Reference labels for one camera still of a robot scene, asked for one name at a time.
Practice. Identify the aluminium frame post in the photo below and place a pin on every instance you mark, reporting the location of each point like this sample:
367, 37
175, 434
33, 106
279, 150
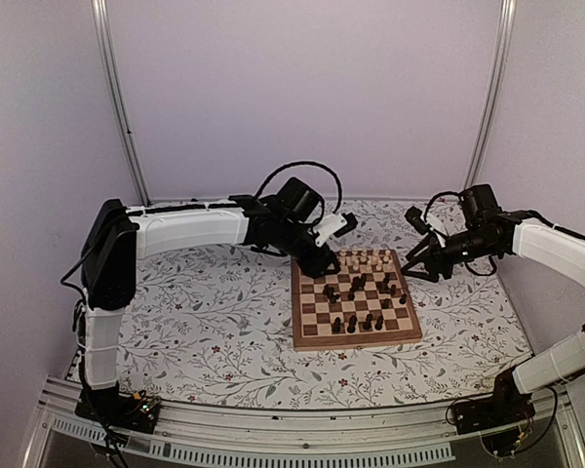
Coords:
112, 77
500, 55

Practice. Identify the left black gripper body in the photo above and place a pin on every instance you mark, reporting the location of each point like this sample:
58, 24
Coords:
314, 268

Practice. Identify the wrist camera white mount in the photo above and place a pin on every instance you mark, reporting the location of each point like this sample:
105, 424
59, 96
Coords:
333, 225
427, 224

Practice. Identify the front aluminium rail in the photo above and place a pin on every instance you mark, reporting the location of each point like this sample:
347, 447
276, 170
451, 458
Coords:
190, 435

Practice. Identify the wooden chess board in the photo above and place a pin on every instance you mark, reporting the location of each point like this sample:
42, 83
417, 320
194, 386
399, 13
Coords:
366, 304

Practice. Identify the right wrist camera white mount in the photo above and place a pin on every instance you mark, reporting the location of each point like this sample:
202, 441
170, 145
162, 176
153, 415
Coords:
427, 224

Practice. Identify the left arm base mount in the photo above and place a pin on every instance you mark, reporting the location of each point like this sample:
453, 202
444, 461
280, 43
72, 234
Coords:
137, 412

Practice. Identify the dark chess piece left cluster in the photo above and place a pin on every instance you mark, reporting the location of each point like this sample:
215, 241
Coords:
330, 294

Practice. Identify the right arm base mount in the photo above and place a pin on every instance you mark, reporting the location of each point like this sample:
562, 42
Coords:
503, 421

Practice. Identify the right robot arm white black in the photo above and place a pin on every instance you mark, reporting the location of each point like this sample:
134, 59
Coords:
493, 233

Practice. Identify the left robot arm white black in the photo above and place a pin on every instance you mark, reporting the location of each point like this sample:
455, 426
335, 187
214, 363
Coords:
292, 222

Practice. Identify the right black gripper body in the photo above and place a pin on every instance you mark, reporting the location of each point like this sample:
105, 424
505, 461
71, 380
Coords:
445, 267

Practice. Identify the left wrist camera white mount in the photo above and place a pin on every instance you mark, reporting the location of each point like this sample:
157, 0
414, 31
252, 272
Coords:
333, 225

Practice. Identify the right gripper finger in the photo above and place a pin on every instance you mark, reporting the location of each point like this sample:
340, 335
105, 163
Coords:
412, 270
424, 244

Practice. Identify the floral patterned table mat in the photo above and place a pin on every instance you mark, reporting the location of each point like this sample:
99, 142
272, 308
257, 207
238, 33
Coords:
214, 326

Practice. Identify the right aluminium frame post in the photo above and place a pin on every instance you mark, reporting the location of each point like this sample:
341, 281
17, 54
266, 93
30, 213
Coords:
500, 55

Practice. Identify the left aluminium frame post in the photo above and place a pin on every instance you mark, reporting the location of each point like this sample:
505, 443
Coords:
112, 77

